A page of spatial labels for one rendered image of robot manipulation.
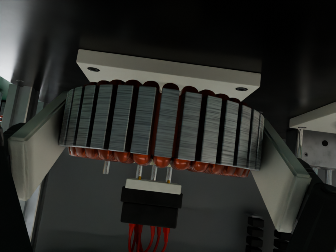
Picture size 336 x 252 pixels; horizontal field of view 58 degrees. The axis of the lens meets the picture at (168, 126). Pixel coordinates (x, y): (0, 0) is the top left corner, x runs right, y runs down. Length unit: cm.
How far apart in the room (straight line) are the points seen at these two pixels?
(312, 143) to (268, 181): 33
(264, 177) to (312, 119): 22
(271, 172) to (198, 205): 42
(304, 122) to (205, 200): 25
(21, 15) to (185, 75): 12
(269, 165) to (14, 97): 35
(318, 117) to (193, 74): 17
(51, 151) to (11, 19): 11
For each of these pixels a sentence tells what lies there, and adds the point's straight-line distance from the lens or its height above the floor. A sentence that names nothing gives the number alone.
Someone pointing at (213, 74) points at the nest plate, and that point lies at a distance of 25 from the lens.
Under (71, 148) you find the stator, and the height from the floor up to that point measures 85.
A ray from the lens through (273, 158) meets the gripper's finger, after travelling 16.
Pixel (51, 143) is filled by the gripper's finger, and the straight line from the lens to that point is 16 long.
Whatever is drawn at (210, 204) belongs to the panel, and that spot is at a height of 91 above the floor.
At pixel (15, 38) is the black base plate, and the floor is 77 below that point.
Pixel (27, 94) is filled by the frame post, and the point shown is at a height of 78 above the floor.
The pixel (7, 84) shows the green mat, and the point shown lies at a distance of 56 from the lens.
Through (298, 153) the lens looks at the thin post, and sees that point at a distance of 43.
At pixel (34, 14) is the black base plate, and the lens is 22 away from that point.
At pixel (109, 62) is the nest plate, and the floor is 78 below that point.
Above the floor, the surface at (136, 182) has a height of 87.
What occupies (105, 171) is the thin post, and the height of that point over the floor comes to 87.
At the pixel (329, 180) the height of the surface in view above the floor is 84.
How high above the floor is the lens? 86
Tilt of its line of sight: 9 degrees down
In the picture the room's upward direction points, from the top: 173 degrees counter-clockwise
